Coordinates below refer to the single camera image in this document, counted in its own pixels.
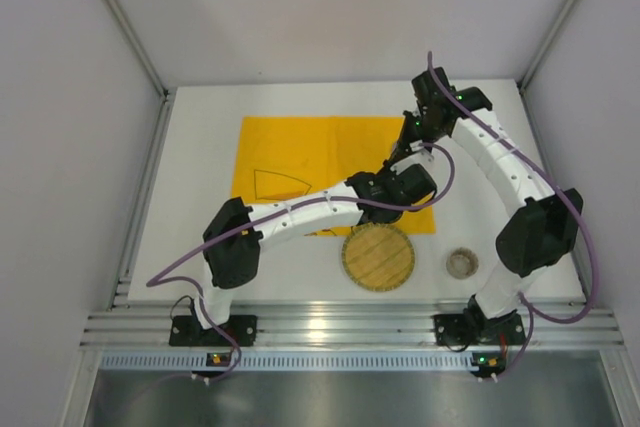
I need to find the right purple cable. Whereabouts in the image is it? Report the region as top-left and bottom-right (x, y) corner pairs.
(427, 50), (599, 382)

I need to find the round woven bamboo plate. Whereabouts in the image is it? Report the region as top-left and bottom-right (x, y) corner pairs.
(341, 223), (416, 293)

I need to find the yellow cartoon placemat cloth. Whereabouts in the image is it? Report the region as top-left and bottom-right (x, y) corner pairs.
(228, 115), (437, 238)

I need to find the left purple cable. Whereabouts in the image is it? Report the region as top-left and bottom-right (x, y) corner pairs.
(145, 142), (456, 382)

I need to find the purple cable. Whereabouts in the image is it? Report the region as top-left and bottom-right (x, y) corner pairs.
(145, 142), (456, 382)
(427, 50), (599, 382)

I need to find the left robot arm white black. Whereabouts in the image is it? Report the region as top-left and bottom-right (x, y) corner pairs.
(193, 110), (438, 330)

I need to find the small grey cup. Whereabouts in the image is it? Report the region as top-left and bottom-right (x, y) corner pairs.
(445, 247), (479, 280)

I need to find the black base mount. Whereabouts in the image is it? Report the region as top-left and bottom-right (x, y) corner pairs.
(433, 313), (526, 349)
(169, 315), (257, 347)

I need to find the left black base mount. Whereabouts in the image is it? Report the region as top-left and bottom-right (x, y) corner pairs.
(169, 315), (257, 347)

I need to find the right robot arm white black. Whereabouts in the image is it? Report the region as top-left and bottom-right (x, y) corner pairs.
(411, 68), (583, 332)

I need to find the slotted grey cable duct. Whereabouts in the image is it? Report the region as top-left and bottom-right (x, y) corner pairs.
(100, 351), (505, 373)

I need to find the aluminium rail frame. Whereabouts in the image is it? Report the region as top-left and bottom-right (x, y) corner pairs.
(79, 266), (624, 351)

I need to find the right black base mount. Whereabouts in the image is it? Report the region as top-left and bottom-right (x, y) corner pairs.
(433, 313), (526, 349)

